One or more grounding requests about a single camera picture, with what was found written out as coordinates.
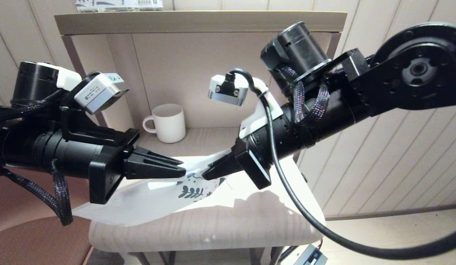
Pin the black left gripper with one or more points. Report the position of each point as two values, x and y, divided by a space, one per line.
77 158

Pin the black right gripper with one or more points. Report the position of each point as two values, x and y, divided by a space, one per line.
283 136

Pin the white floral zipper pouch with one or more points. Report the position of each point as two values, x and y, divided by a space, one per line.
139 206

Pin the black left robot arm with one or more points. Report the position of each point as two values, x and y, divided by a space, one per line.
29 81

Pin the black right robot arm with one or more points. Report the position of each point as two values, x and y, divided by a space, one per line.
416 70

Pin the white ribbed ceramic mug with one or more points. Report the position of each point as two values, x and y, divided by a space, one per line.
171 124

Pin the light wood shelf desk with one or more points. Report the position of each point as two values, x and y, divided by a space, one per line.
198 73

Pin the black power adapter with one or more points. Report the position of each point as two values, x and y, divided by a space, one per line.
311 255

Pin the brown upholstered chair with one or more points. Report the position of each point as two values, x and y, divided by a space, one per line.
36 243

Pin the white blue patterned package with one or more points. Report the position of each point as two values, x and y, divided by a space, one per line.
117 3

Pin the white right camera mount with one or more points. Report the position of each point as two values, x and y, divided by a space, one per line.
259 121

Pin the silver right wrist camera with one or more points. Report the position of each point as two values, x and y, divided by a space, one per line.
228 90

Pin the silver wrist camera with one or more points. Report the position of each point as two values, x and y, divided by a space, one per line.
101 92
228 90

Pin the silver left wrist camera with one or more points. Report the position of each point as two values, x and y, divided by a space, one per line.
101 92

